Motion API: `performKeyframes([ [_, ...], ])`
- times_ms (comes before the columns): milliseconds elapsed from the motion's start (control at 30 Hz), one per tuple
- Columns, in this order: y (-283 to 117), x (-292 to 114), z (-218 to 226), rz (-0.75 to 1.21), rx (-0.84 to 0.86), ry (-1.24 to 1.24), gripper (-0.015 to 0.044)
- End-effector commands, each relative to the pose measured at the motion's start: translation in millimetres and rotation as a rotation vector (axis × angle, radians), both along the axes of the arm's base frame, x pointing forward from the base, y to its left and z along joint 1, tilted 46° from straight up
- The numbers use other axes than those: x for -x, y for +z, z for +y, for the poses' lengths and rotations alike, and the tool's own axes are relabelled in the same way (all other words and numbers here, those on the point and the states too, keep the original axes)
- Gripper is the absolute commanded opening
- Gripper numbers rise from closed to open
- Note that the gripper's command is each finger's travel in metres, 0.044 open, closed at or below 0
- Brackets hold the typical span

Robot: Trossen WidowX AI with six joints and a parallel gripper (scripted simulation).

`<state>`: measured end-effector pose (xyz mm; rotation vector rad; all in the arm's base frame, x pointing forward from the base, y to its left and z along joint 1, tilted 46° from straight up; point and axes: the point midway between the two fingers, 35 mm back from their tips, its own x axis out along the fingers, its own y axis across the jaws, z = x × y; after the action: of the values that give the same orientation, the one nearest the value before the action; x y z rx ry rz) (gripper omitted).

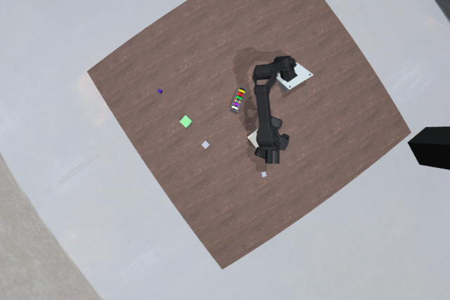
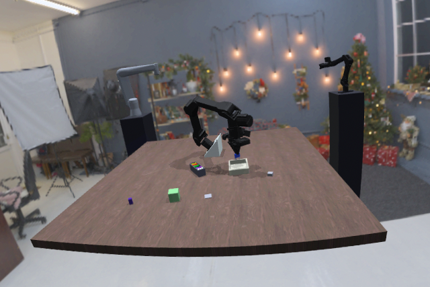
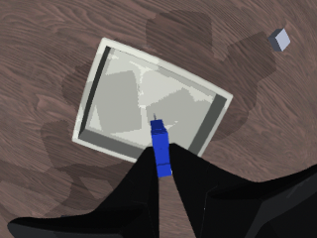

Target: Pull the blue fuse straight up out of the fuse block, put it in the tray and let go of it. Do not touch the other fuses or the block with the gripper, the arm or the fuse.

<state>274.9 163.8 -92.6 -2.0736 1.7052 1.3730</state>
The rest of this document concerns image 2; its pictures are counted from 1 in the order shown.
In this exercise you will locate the green cube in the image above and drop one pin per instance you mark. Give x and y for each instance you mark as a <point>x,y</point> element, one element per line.
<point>174,195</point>

